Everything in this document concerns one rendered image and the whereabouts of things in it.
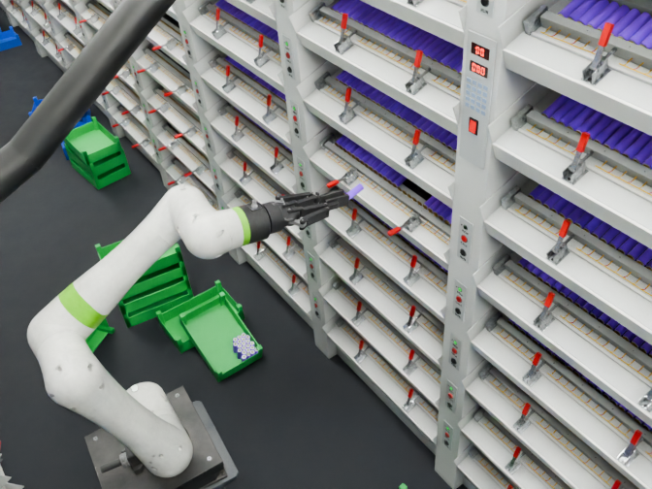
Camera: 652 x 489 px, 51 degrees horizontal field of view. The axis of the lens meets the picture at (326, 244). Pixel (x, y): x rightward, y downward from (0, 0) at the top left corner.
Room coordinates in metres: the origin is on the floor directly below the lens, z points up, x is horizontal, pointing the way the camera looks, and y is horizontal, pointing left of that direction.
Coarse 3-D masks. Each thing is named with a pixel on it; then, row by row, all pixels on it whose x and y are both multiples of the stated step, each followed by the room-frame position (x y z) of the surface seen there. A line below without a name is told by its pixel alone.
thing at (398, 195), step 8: (328, 144) 1.72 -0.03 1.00; (336, 152) 1.68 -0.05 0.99; (344, 152) 1.67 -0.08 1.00; (344, 160) 1.65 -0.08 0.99; (352, 160) 1.63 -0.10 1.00; (344, 168) 1.63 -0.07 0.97; (360, 168) 1.59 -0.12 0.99; (368, 176) 1.55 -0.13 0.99; (376, 176) 1.54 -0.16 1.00; (376, 184) 1.53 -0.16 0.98; (384, 184) 1.50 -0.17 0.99; (392, 192) 1.47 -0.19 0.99; (400, 192) 1.46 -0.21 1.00; (400, 200) 1.44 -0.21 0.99; (408, 200) 1.42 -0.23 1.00; (408, 208) 1.41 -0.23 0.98; (416, 208) 1.39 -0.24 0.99; (424, 216) 1.36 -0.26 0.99; (432, 216) 1.35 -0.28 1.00; (424, 224) 1.34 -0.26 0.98; (432, 224) 1.34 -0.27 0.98; (440, 224) 1.31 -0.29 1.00; (432, 232) 1.31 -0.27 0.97; (448, 232) 1.28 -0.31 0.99
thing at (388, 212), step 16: (320, 144) 1.73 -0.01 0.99; (320, 160) 1.70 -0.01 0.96; (336, 160) 1.68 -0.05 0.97; (336, 176) 1.62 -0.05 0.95; (368, 192) 1.52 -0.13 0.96; (368, 208) 1.50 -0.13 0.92; (384, 208) 1.45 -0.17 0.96; (400, 208) 1.43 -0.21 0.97; (400, 224) 1.38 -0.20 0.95; (416, 240) 1.31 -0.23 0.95; (432, 240) 1.30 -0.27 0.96; (432, 256) 1.28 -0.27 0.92; (448, 256) 1.21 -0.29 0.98
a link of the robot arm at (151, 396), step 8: (136, 384) 1.22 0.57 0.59; (144, 384) 1.21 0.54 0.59; (152, 384) 1.21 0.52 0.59; (128, 392) 1.19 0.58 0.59; (136, 392) 1.19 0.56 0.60; (144, 392) 1.18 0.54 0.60; (152, 392) 1.18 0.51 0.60; (160, 392) 1.18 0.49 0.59; (144, 400) 1.15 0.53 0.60; (152, 400) 1.15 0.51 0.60; (160, 400) 1.16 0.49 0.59; (168, 400) 1.18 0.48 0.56; (152, 408) 1.12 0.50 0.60; (160, 408) 1.12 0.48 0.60; (168, 408) 1.13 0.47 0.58
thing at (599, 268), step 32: (512, 192) 1.16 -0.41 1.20; (544, 192) 1.14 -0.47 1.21; (512, 224) 1.10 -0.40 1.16; (544, 224) 1.08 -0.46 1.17; (576, 224) 1.04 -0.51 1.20; (608, 224) 1.02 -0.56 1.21; (544, 256) 1.00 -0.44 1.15; (576, 256) 0.98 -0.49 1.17; (608, 256) 0.95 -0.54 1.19; (640, 256) 0.93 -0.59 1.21; (576, 288) 0.93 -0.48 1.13; (608, 288) 0.89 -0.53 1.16; (640, 288) 0.87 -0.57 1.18; (640, 320) 0.81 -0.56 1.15
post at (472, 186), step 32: (512, 0) 1.14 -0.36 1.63; (480, 32) 1.18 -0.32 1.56; (512, 96) 1.16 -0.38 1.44; (480, 192) 1.15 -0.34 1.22; (480, 224) 1.14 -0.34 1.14; (480, 256) 1.14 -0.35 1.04; (448, 288) 1.21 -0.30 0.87; (448, 320) 1.20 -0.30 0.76; (448, 352) 1.19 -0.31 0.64; (448, 416) 1.18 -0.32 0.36; (448, 480) 1.16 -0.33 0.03
